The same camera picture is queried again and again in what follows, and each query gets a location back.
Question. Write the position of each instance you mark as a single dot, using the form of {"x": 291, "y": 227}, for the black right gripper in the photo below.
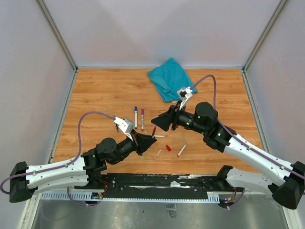
{"x": 163, "y": 120}

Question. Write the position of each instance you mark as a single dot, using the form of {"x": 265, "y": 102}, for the pink translucent gel pen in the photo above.
{"x": 154, "y": 130}

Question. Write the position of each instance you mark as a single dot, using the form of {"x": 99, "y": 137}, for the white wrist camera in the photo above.
{"x": 125, "y": 125}
{"x": 185, "y": 94}

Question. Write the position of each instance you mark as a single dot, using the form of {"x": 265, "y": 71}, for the teal folded cloth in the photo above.
{"x": 168, "y": 78}

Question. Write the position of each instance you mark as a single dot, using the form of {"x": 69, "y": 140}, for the blue white marker pen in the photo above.
{"x": 135, "y": 117}

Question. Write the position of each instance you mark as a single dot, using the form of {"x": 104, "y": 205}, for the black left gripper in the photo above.
{"x": 141, "y": 142}

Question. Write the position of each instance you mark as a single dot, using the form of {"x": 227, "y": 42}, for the white red pen diagonal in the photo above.
{"x": 182, "y": 149}

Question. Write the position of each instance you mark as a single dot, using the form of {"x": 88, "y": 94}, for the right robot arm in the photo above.
{"x": 283, "y": 180}

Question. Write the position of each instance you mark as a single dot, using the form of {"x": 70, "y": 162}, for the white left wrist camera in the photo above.
{"x": 125, "y": 125}

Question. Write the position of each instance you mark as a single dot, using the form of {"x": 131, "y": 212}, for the purple white marker pen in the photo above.
{"x": 142, "y": 119}

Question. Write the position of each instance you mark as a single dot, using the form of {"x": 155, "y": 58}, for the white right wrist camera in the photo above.
{"x": 185, "y": 94}

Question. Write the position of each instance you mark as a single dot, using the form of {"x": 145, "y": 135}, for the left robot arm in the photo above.
{"x": 81, "y": 172}

